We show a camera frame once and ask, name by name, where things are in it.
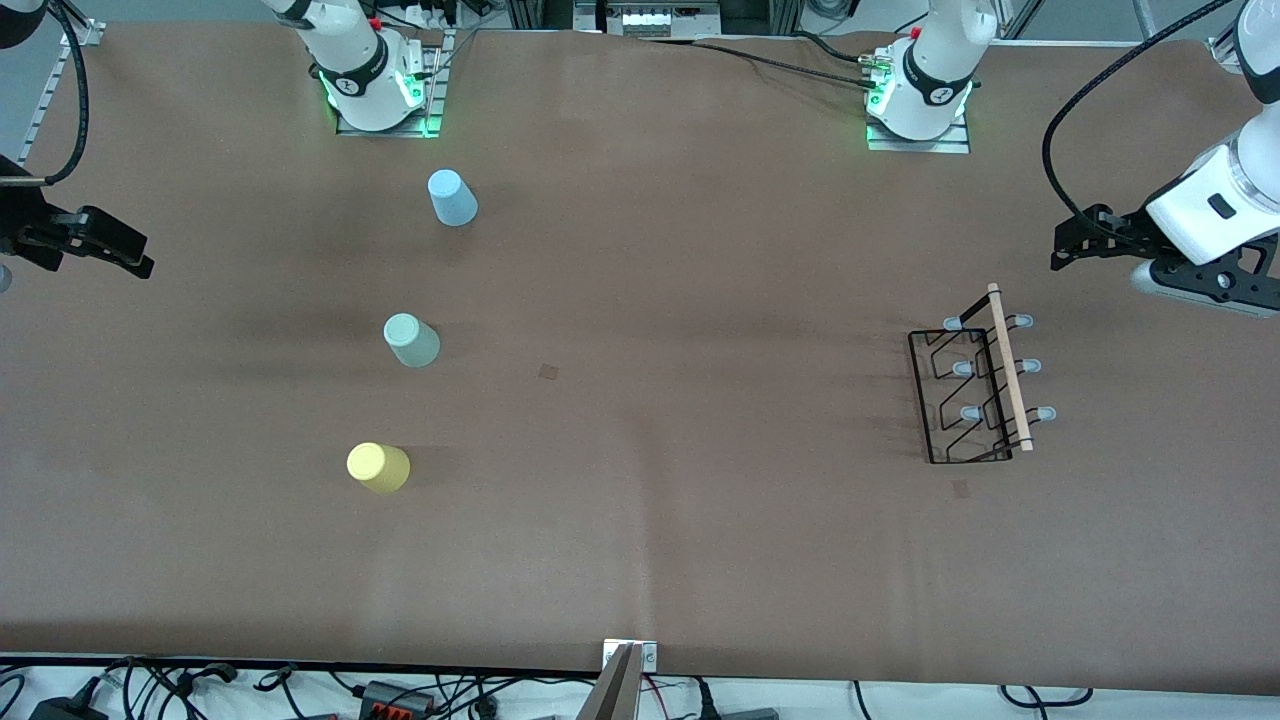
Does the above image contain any short aluminium rail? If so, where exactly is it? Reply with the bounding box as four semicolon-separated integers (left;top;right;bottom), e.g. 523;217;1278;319
1205;30;1251;73

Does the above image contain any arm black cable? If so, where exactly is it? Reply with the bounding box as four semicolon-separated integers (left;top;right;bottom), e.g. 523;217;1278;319
0;0;91;188
1042;0;1241;246

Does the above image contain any yellow cup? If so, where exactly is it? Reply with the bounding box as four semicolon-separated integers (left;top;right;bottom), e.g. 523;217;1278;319
346;442;411;495

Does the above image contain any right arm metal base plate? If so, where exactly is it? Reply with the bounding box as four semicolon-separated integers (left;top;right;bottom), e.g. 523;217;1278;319
335;30;446;139

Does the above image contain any short black table cable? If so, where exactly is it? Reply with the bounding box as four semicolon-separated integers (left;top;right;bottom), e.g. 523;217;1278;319
795;30;883;67

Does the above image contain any perforated aluminium rail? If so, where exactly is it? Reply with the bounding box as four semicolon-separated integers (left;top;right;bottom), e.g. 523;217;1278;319
18;20;106;166

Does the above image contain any thin black curved cable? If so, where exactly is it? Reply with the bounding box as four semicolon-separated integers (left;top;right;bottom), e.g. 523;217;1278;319
1000;685;1093;707

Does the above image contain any white power strip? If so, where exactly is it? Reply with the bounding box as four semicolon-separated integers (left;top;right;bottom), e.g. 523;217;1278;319
400;0;461;31

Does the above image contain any red black connector block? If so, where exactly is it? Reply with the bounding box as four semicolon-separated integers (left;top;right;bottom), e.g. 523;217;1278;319
360;680;436;716

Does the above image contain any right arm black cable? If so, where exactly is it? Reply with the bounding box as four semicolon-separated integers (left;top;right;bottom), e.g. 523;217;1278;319
0;0;91;188

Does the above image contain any black looped cable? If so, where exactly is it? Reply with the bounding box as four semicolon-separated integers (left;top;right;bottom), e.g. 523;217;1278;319
105;655;241;720

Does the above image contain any light blue cup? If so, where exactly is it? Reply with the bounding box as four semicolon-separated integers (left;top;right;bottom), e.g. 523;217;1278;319
427;169;479;228

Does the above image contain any long black table cable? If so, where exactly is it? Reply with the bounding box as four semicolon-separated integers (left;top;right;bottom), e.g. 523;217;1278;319
640;36;881;93

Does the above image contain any grey control box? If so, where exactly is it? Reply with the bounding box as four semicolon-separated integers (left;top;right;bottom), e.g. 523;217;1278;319
575;0;721;37

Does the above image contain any black power adapter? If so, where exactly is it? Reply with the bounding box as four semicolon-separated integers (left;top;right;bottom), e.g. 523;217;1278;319
28;695;111;720

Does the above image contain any pale green cup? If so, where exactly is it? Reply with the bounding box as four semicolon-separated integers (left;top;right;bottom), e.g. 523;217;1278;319
384;313;441;369

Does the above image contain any brown pole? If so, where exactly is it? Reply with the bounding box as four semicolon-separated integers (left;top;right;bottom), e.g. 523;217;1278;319
575;645;641;720

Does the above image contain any small metal bracket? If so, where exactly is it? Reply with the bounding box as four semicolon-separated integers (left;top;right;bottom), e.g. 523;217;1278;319
602;640;659;673

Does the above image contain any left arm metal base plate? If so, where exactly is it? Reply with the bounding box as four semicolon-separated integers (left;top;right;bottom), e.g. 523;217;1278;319
866;115;971;154

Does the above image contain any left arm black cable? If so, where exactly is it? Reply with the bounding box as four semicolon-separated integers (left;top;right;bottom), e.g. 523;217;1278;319
1042;0;1241;246

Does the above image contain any black wire cup holder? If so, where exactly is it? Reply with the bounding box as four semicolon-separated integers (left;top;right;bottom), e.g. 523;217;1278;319
907;283;1058;465

